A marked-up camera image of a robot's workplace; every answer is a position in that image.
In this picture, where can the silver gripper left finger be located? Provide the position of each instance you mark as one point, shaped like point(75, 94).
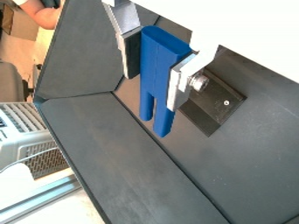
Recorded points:
point(125, 20)

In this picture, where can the blue square-circle object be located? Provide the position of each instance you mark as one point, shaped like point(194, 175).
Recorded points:
point(162, 51)

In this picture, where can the grey ventilated equipment box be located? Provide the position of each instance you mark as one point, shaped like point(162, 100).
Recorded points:
point(26, 140)

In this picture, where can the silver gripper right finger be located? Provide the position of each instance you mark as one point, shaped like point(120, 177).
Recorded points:
point(186, 76)

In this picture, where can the aluminium frame rail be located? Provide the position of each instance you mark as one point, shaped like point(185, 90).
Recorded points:
point(39, 197)

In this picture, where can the black curved regrasp stand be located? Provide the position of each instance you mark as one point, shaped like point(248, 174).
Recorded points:
point(210, 107)

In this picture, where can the person's forearm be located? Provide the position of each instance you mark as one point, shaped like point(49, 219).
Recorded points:
point(45, 11)

